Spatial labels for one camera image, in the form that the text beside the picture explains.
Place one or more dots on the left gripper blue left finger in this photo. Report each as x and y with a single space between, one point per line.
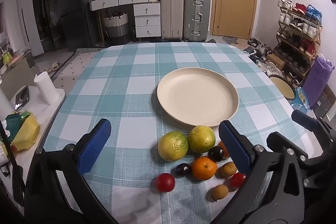
89 147

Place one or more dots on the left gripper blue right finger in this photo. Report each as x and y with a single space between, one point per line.
238 146

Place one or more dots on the orange mandarin back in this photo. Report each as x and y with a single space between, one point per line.
226 153

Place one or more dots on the orange mandarin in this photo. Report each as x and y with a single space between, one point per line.
203 168
226 153

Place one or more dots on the brown longan back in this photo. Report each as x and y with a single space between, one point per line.
228 169

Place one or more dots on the brown longan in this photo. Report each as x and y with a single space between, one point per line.
228 169
219 192

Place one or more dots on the dark plum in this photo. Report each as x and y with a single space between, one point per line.
183 169
216 154

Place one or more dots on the red tomato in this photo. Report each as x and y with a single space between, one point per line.
165 182
237 180

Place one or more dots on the yellow-green guava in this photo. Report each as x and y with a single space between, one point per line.
173 146
201 139

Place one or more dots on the orange mandarin front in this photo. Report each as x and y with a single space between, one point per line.
203 168

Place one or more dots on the brown longan front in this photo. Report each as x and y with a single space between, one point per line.
219 192

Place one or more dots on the cream round plate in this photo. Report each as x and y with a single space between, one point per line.
198 96

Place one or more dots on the white side table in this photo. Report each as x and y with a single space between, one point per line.
12 121

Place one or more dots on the white paper towel roll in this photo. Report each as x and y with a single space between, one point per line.
46 88

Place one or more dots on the yellow snack bag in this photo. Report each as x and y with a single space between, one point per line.
27 134

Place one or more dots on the teal checkered tablecloth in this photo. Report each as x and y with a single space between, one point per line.
119 84

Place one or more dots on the round stool beige top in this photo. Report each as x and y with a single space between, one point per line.
285 87

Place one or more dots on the shoes on floor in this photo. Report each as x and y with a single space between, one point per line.
257 51

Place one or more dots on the purple plastic bag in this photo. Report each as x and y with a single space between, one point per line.
317 79

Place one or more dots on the woven laundry basket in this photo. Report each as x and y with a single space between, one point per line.
117 28

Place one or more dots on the metal shoe rack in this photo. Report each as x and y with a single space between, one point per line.
298 39

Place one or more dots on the silver grey suitcase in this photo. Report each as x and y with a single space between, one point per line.
196 20

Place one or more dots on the white drawer desk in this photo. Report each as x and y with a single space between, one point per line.
145 15

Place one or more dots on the beige suitcase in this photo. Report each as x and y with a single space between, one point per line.
172 19

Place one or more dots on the black refrigerator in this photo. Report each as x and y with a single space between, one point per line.
79 24

